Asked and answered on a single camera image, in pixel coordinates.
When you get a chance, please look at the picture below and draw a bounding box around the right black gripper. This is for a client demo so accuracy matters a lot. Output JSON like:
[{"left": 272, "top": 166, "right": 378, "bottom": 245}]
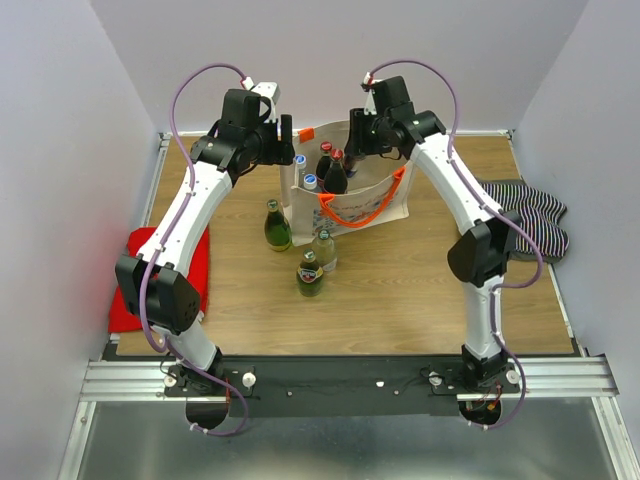
[{"left": 344, "top": 107, "right": 390, "bottom": 156}]

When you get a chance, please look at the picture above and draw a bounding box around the clear plastic water bottle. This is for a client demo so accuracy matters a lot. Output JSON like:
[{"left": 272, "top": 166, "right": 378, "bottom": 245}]
[{"left": 294, "top": 154, "right": 307, "bottom": 179}]

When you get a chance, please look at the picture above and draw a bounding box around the cola glass bottle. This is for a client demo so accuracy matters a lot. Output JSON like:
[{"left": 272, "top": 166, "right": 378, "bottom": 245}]
[
  {"left": 323, "top": 149, "right": 348, "bottom": 194},
  {"left": 315, "top": 141, "right": 333, "bottom": 188}
]

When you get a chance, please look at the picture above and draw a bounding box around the blue label water bottle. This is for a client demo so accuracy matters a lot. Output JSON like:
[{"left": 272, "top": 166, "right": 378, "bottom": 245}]
[{"left": 302, "top": 173, "right": 322, "bottom": 194}]

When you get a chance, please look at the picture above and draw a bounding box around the beige canvas tote bag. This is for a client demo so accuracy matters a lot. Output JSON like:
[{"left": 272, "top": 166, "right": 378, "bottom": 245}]
[{"left": 278, "top": 119, "right": 424, "bottom": 247}]

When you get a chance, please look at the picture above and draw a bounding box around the green glass bottle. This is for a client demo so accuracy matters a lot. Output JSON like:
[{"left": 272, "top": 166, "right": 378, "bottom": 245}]
[{"left": 264, "top": 199, "right": 292, "bottom": 251}]

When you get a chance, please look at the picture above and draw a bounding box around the clear glass soda bottle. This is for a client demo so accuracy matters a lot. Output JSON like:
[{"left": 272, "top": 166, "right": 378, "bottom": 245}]
[{"left": 311, "top": 229, "right": 337, "bottom": 272}]

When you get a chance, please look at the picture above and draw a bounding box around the red bull energy can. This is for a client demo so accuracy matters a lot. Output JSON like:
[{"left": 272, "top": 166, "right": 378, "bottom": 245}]
[{"left": 343, "top": 153, "right": 359, "bottom": 179}]

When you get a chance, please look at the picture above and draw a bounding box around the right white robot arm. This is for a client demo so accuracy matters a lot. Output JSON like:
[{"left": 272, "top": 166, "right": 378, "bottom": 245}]
[{"left": 346, "top": 76, "right": 521, "bottom": 392}]

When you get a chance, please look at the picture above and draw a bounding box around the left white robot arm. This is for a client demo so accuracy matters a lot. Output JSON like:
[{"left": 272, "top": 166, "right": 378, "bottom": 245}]
[{"left": 115, "top": 82, "right": 294, "bottom": 395}]

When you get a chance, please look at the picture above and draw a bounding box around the front green beer bottle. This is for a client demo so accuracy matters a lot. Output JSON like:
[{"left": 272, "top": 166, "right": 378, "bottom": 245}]
[{"left": 296, "top": 249, "right": 324, "bottom": 297}]

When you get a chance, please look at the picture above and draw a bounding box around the striped folded cloth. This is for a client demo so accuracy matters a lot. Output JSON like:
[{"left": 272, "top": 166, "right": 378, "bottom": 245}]
[{"left": 478, "top": 179, "right": 570, "bottom": 264}]

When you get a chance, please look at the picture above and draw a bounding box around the red folded cloth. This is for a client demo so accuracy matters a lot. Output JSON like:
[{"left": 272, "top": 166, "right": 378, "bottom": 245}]
[{"left": 108, "top": 226, "right": 210, "bottom": 333}]

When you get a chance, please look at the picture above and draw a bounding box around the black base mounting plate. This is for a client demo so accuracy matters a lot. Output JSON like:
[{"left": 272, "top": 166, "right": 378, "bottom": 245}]
[{"left": 164, "top": 355, "right": 519, "bottom": 418}]

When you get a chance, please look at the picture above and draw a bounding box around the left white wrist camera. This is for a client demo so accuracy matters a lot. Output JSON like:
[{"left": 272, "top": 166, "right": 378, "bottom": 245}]
[{"left": 240, "top": 76, "right": 280, "bottom": 123}]

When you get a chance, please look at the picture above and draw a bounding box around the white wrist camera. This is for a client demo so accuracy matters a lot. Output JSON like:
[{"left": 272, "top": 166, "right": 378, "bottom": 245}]
[
  {"left": 240, "top": 76, "right": 280, "bottom": 123},
  {"left": 361, "top": 72, "right": 377, "bottom": 116}
]

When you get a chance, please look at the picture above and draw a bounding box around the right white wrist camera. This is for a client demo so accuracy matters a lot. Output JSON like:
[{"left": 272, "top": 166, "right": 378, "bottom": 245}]
[{"left": 361, "top": 72, "right": 377, "bottom": 116}]

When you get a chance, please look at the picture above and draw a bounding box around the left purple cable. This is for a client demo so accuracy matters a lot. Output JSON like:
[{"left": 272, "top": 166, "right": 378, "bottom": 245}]
[{"left": 138, "top": 62, "right": 256, "bottom": 437}]

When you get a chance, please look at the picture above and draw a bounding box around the purple cable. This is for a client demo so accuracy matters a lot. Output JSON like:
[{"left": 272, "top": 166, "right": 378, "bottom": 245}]
[
  {"left": 138, "top": 62, "right": 256, "bottom": 437},
  {"left": 362, "top": 59, "right": 546, "bottom": 431}
]

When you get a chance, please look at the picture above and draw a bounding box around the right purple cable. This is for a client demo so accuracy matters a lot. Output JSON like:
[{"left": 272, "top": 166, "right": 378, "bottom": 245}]
[{"left": 362, "top": 59, "right": 546, "bottom": 431}]

